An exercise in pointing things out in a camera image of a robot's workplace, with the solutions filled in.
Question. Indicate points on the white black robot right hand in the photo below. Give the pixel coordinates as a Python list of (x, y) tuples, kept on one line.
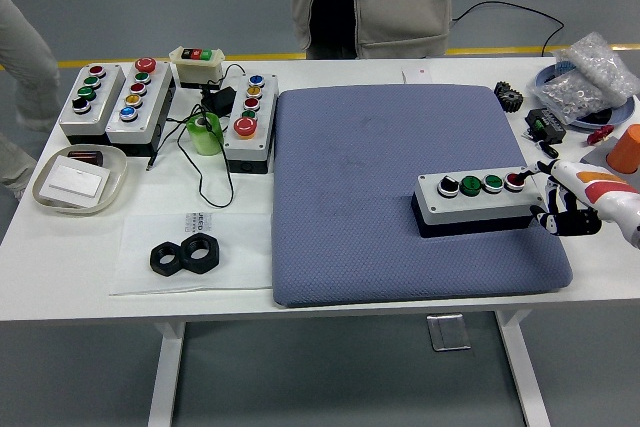
[(600, 192)]

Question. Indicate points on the four-button box with selector switch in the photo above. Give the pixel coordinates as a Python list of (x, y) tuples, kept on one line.
[(475, 208)]

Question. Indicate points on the grey box with orange button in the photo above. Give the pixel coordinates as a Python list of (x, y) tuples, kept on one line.
[(245, 144)]

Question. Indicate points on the grey box with yellow button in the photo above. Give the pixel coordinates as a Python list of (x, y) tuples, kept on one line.
[(150, 112)]

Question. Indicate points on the grey four-button control box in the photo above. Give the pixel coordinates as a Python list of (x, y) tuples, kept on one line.
[(100, 107)]

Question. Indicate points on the orange cylinder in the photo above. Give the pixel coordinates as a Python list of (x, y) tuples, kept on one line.
[(627, 152)]

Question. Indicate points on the small red clip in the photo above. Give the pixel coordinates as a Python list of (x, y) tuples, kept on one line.
[(600, 135)]

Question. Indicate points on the blue plate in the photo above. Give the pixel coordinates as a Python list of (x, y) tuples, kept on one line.
[(627, 113)]

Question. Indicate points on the black module with green terminal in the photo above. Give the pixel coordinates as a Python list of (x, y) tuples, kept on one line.
[(547, 126)]

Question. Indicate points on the bubble wrap bag of washers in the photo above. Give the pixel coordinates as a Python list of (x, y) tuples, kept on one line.
[(585, 77)]

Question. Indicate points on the black gear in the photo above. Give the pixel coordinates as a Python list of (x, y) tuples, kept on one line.
[(509, 96)]

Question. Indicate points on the white table leg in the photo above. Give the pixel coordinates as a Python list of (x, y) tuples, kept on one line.
[(167, 377), (522, 377)]

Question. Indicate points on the metal floor socket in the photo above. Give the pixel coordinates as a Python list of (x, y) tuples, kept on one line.
[(449, 333)]

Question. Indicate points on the white card with red mark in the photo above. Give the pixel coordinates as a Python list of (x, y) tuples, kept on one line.
[(417, 76)]

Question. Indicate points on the blue-grey quilted mat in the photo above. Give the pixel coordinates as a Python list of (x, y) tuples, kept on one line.
[(350, 197)]

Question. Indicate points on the clear printed plastic bag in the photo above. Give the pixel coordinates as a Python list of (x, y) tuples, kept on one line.
[(240, 252)]

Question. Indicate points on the large black hex nut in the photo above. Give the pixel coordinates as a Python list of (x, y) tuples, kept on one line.
[(212, 254)]

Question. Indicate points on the black power adapter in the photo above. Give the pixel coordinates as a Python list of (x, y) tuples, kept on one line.
[(218, 99)]

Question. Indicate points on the green tape roll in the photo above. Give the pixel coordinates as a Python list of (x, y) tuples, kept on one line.
[(205, 139)]

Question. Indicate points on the small black hex nut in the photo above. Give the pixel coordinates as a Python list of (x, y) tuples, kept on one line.
[(156, 261)]

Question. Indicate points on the beige shallow tray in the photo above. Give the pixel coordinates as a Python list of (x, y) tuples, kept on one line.
[(117, 167)]

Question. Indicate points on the dark red small block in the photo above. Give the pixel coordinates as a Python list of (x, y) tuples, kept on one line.
[(85, 156)]

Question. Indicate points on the cream red-green switch box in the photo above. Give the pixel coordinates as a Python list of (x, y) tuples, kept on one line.
[(197, 69)]

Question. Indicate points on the white wall switch panel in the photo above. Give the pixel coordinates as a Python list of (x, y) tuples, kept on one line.
[(75, 182)]

